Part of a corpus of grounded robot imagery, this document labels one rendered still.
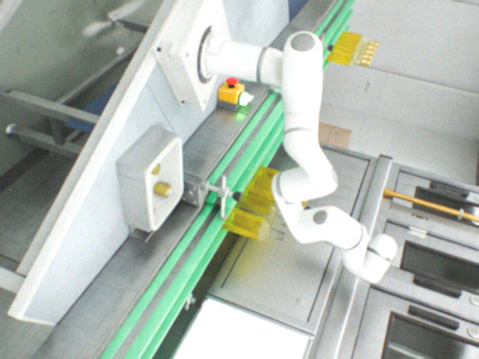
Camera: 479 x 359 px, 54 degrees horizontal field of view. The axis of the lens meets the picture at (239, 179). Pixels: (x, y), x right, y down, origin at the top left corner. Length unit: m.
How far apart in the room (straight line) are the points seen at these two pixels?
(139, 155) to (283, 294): 0.62
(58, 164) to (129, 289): 0.86
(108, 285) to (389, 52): 6.67
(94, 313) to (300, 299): 0.61
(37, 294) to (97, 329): 0.18
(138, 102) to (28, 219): 0.75
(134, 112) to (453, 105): 6.93
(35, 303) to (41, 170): 0.93
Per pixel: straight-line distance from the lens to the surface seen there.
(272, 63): 1.26
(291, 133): 1.14
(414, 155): 7.41
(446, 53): 7.50
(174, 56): 1.20
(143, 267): 1.30
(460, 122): 8.01
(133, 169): 1.17
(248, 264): 1.54
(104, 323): 1.22
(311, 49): 1.18
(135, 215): 1.29
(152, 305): 1.26
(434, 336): 1.59
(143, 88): 1.22
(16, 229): 1.78
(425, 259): 1.77
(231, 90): 1.67
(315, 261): 1.58
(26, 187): 1.93
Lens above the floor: 1.34
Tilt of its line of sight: 15 degrees down
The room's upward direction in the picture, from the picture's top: 108 degrees clockwise
